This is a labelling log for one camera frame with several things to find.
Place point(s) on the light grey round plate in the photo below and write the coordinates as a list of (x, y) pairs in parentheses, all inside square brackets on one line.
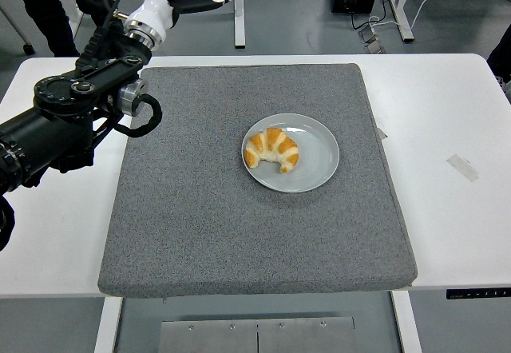
[(315, 161)]

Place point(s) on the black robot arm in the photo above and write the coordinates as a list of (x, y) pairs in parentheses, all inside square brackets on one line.
[(40, 133)]

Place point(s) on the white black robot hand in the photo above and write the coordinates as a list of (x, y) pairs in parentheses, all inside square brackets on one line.
[(153, 9)]

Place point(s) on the black table control panel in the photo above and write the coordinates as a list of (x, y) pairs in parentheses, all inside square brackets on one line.
[(479, 294)]

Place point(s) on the clear tape strip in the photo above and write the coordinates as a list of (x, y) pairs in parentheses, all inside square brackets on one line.
[(463, 168)]

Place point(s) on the person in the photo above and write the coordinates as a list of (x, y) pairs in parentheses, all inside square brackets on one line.
[(44, 9), (503, 53)]

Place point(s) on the grey felt mat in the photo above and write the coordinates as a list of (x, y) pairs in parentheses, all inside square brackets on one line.
[(239, 229)]

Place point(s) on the golden croissant bread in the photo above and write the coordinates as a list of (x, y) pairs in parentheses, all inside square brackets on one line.
[(275, 145)]

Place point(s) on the small grey mat tag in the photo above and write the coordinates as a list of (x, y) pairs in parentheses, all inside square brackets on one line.
[(382, 133)]

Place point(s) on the grey foot pedal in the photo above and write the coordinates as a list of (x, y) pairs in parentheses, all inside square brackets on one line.
[(371, 41)]

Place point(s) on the white table leg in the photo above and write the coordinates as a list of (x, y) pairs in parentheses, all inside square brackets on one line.
[(108, 325), (407, 321)]

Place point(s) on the grey metal plate with screws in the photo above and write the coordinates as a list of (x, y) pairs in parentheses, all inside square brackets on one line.
[(207, 337)]

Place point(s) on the grey rod with caster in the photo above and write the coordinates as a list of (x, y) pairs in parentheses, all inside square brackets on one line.
[(28, 48)]

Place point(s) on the white desk leg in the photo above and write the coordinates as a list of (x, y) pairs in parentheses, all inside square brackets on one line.
[(239, 25), (405, 25)]

